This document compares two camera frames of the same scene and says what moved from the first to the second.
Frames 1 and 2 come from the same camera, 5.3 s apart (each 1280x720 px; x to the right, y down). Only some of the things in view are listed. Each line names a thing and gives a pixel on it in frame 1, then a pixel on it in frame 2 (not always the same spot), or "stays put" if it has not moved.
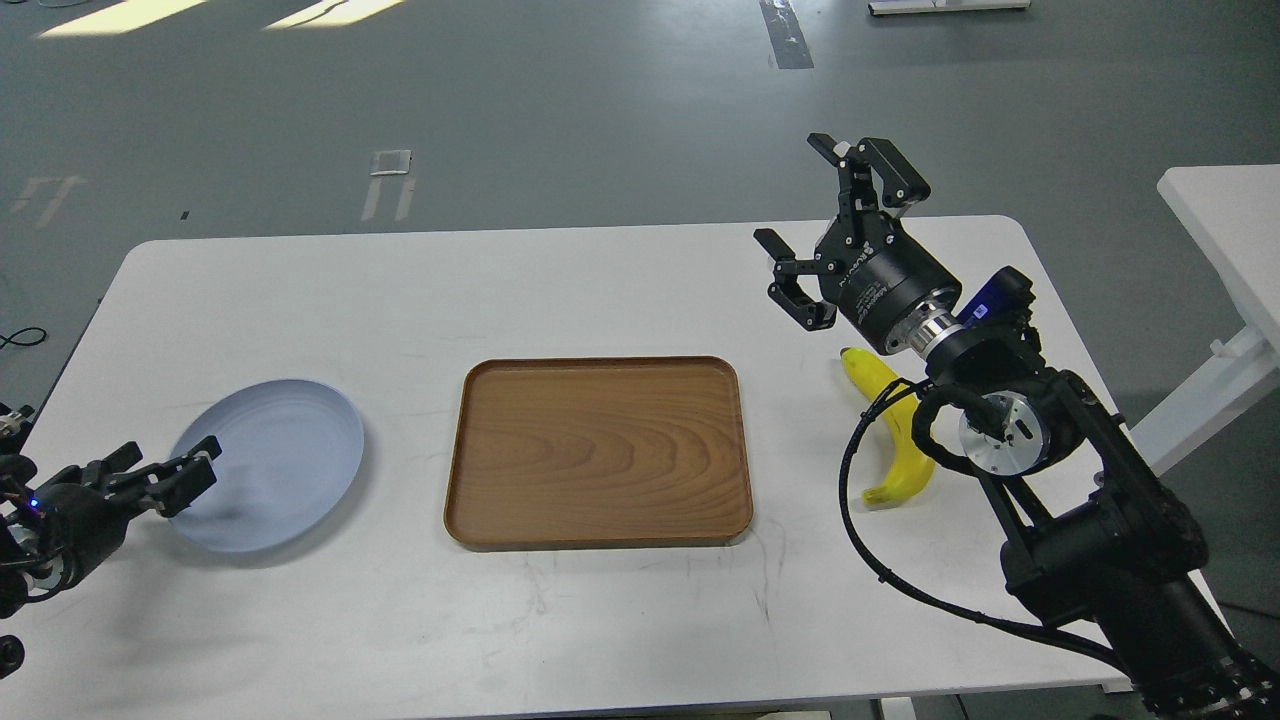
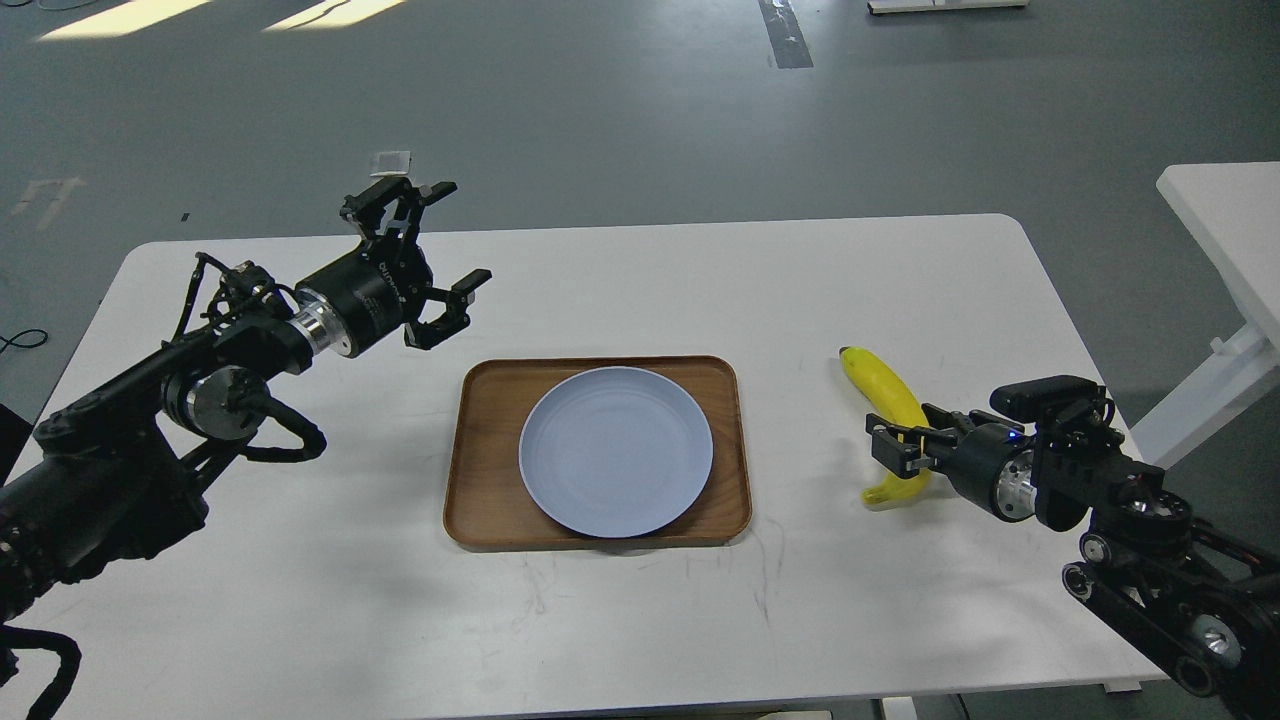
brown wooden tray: x=595 y=452 stays put
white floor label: x=390 y=162 stays put
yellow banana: x=900 y=411 stays put
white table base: x=932 y=6 stays put
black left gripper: x=81 y=526 → x=381 y=280
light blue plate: x=289 y=451 → x=616 y=452
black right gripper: x=867 y=268 → x=986 y=458
